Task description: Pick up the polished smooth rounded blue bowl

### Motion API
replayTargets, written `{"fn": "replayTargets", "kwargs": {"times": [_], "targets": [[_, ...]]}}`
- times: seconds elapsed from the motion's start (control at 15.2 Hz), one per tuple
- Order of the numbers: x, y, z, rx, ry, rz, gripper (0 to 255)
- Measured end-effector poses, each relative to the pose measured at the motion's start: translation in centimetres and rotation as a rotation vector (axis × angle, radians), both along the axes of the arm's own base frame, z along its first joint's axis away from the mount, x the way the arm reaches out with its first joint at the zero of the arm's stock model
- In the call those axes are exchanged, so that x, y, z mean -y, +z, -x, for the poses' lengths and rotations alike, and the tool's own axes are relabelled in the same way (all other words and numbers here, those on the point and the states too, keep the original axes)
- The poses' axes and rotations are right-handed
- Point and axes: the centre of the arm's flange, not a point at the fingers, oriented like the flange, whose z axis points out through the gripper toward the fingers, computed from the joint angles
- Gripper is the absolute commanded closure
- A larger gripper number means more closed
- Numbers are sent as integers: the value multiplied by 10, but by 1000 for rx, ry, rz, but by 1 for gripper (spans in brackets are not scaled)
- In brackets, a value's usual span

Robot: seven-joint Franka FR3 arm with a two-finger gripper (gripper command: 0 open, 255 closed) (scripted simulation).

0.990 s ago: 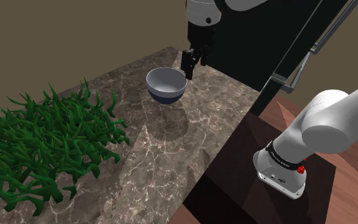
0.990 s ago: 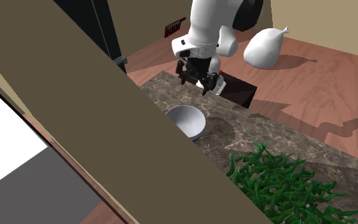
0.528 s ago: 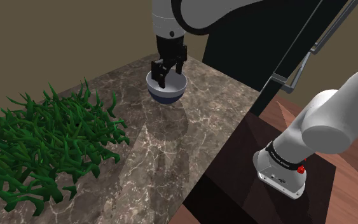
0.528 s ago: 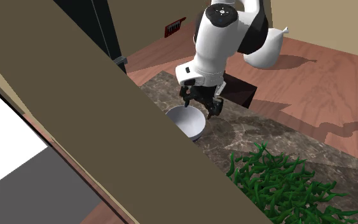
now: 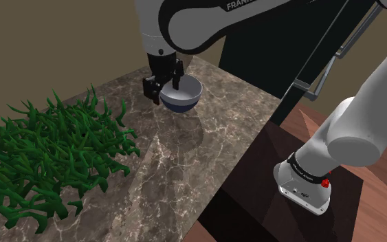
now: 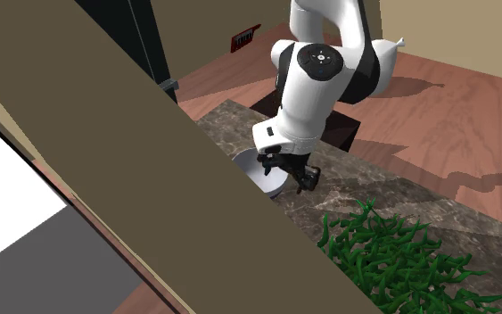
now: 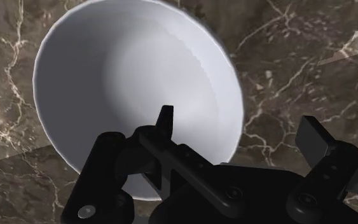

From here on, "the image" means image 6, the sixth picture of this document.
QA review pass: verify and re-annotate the brown wall cabinet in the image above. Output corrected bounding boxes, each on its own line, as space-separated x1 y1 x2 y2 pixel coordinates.
0 0 384 314

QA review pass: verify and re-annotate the grey round plate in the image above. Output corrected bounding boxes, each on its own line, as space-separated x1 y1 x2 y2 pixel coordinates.
231 147 290 200

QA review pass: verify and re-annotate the black door with grey handle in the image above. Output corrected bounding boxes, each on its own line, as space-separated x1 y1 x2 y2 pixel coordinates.
73 0 179 104

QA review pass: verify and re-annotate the green leafy plant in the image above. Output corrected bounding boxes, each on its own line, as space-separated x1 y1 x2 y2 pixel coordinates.
317 197 502 314

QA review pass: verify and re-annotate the red wall vent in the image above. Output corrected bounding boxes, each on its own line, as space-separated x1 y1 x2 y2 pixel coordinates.
230 23 263 54

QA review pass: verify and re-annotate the dark robot stand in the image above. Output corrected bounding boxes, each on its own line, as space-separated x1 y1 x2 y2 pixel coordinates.
249 88 362 153

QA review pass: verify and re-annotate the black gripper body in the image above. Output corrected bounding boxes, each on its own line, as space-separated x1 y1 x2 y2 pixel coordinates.
257 151 312 175

